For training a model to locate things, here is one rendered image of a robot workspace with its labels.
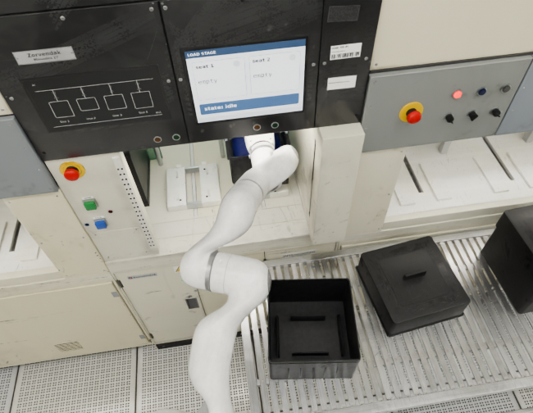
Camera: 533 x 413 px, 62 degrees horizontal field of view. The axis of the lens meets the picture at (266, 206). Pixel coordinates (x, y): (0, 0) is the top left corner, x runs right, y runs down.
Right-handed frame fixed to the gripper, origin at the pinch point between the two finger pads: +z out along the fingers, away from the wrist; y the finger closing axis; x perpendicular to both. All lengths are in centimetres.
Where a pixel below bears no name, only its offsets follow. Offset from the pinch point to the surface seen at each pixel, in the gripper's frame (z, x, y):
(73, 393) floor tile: -45, -121, -101
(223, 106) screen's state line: -30.1, 31.3, -11.2
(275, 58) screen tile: -30, 44, 3
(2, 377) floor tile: -31, -121, -138
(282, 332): -62, -43, -1
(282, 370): -77, -35, -4
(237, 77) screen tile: -30, 40, -7
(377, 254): -42, -34, 38
